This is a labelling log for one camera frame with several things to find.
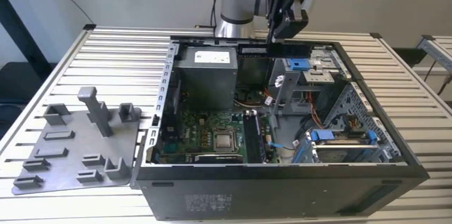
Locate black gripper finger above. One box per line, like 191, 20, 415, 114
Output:
265, 0, 295, 45

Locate metal drive cage blue tabs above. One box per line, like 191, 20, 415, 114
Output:
268, 49, 351, 115

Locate grey power supply unit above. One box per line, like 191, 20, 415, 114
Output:
172, 46, 240, 112

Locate neighbouring metal slat table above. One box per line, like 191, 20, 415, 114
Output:
412, 34, 452, 76

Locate green motherboard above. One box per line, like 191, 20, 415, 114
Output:
155, 110, 283, 165

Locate silver CPU in socket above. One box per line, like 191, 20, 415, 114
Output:
211, 128, 237, 153

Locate hard disk in blue carrier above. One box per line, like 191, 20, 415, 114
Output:
292, 128, 401, 164

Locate black labelled card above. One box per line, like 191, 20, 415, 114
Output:
193, 154, 245, 164

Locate black open PC case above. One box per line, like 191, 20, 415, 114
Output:
129, 34, 431, 221

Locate grey plastic parts rack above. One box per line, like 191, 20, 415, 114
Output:
9, 86, 144, 196

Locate dark furniture beside table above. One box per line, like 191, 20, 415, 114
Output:
0, 0, 56, 132

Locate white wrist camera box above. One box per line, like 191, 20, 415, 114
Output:
275, 0, 311, 39

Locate power wire bundle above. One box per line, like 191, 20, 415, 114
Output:
232, 87, 275, 108

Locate red and orange wires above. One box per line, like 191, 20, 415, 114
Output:
307, 90, 324, 129

